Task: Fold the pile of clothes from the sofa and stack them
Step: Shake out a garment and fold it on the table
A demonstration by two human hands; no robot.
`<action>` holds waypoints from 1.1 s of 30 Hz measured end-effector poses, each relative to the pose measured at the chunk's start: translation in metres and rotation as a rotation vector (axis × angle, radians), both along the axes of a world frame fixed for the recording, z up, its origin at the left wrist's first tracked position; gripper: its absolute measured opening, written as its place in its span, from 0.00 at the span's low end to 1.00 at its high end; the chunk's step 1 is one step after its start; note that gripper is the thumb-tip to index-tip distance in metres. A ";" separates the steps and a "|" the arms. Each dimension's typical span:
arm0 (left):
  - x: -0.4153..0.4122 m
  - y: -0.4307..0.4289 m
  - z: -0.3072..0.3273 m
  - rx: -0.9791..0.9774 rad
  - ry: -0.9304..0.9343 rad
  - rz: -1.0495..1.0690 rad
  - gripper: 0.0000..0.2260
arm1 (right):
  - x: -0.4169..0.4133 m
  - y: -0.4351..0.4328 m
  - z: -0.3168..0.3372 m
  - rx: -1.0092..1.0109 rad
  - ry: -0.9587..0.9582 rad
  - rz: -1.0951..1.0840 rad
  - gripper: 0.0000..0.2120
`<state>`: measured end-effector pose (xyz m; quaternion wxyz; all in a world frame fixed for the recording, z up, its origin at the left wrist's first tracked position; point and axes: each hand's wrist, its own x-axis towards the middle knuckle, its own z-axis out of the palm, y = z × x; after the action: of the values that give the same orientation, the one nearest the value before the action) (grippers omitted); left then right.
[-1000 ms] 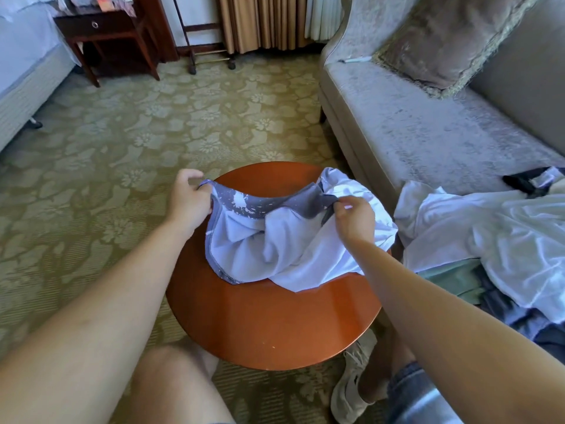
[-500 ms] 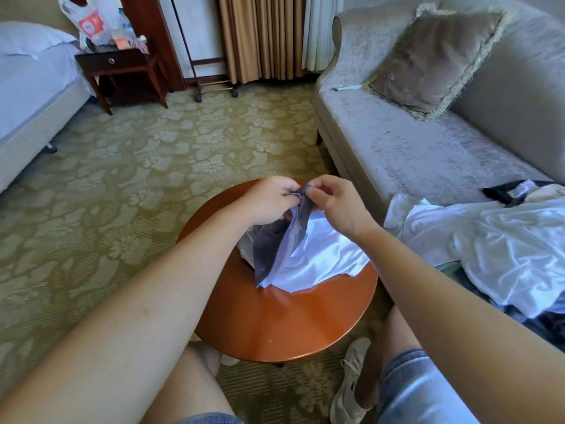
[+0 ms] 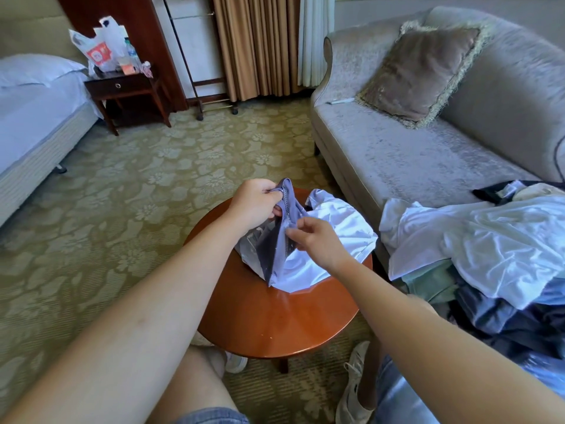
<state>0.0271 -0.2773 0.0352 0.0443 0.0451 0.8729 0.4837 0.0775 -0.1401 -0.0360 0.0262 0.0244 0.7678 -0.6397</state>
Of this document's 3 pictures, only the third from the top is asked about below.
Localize dark wooden nightstand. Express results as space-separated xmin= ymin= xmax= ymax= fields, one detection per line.
xmin=84 ymin=70 xmax=173 ymax=136

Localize beige padded headboard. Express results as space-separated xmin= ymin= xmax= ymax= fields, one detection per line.
xmin=0 ymin=0 xmax=67 ymax=62

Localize person's right forearm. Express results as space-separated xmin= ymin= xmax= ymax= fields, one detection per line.
xmin=327 ymin=256 xmax=565 ymax=424

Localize blue denim shorts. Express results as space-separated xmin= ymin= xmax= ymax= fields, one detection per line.
xmin=172 ymin=353 xmax=460 ymax=424

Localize white sneaker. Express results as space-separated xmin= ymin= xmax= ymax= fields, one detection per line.
xmin=207 ymin=344 xmax=250 ymax=375
xmin=335 ymin=340 xmax=376 ymax=424

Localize beige curtain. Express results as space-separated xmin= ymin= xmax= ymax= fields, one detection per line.
xmin=210 ymin=0 xmax=305 ymax=102

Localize black valet stand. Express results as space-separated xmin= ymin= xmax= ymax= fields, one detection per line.
xmin=161 ymin=0 xmax=240 ymax=120

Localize white pillow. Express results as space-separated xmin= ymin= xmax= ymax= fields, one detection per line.
xmin=0 ymin=54 xmax=88 ymax=89

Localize round wooden table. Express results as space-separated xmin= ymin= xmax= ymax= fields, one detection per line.
xmin=184 ymin=187 xmax=376 ymax=375

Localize pile of clothes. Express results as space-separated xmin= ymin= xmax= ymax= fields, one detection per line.
xmin=380 ymin=179 xmax=565 ymax=394

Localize grey splatter print T-shirt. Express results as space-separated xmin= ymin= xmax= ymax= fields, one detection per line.
xmin=234 ymin=178 xmax=379 ymax=294

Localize person's left hand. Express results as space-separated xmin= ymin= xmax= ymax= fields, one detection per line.
xmin=225 ymin=178 xmax=285 ymax=233

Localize person's right hand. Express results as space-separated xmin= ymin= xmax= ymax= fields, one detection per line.
xmin=284 ymin=216 xmax=356 ymax=277

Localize white bed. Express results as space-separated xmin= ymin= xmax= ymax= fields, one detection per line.
xmin=0 ymin=52 xmax=100 ymax=228

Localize grey velvet chaise sofa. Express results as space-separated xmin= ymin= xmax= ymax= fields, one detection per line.
xmin=309 ymin=6 xmax=565 ymax=270

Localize person's left forearm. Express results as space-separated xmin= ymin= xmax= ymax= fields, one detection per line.
xmin=0 ymin=211 xmax=266 ymax=424

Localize dark wooden wall panel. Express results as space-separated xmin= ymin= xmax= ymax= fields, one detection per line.
xmin=57 ymin=0 xmax=188 ymax=115

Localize brown fringed cushion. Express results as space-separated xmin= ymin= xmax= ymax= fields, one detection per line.
xmin=357 ymin=20 xmax=491 ymax=129

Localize white sheer curtain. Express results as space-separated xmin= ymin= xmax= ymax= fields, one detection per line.
xmin=295 ymin=0 xmax=337 ymax=87

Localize person's right leg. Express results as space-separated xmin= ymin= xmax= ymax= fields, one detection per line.
xmin=357 ymin=335 xmax=390 ymax=403

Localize plain white plastic bag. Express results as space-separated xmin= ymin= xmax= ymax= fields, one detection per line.
xmin=97 ymin=15 xmax=142 ymax=71

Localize white plastic bag red print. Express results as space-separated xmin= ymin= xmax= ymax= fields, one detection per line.
xmin=69 ymin=29 xmax=116 ymax=74

